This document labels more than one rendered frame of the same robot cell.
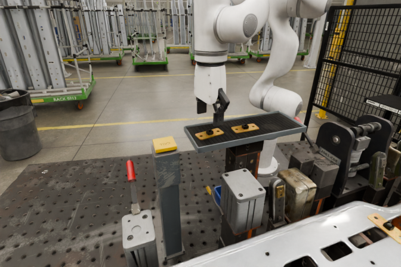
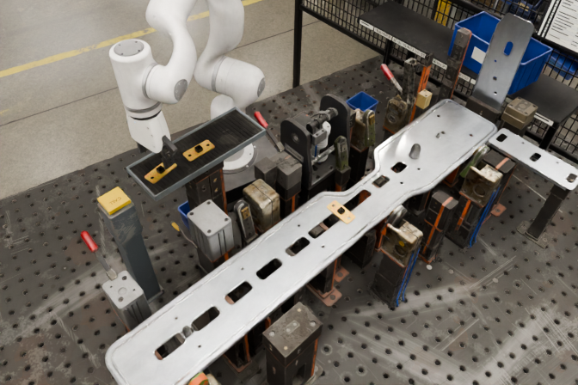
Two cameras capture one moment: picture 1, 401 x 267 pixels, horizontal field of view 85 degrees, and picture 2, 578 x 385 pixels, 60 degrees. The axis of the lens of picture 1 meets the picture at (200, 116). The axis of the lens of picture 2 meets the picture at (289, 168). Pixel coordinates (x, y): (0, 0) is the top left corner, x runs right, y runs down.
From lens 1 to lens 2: 0.74 m
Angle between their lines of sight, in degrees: 29
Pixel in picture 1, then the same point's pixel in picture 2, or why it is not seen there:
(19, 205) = not seen: outside the picture
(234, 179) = (199, 216)
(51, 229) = not seen: outside the picture
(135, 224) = (119, 288)
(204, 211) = (172, 238)
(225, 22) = (156, 93)
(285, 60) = (230, 36)
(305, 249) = (273, 253)
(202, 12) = (126, 78)
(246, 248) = (224, 270)
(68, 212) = not seen: outside the picture
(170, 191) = (134, 241)
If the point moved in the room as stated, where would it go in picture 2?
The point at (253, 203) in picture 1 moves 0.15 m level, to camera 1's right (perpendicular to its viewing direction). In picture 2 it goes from (222, 233) to (277, 215)
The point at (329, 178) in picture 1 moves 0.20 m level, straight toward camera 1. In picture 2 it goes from (294, 178) to (277, 233)
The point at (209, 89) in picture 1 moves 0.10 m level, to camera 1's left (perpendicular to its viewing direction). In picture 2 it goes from (152, 140) to (108, 152)
